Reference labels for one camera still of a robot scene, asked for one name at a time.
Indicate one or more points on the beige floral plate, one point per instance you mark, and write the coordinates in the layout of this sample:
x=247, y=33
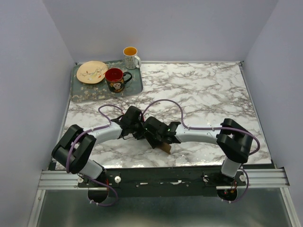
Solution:
x=91, y=72

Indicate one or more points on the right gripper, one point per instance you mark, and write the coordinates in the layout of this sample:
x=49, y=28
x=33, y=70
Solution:
x=153, y=143

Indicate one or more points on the black skull mug red inside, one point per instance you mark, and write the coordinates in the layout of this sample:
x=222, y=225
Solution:
x=116, y=79

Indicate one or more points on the floral green tray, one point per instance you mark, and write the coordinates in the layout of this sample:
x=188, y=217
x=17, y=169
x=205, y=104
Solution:
x=81, y=92

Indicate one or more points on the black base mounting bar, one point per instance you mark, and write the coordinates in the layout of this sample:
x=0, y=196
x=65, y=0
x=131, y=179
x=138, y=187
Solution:
x=170, y=181

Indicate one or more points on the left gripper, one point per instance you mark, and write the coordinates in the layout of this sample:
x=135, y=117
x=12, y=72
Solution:
x=138, y=135

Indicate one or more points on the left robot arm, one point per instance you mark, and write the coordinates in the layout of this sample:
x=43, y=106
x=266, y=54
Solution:
x=74, y=148

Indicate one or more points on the white mug orange inside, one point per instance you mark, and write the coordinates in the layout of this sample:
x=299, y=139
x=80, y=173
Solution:
x=132, y=61

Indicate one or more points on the aluminium frame rail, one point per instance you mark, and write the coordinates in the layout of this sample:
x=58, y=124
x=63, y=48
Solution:
x=258, y=178

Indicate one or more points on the brown cloth napkin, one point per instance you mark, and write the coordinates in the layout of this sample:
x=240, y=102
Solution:
x=165, y=147

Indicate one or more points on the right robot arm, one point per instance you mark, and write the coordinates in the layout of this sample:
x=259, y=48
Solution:
x=234, y=140

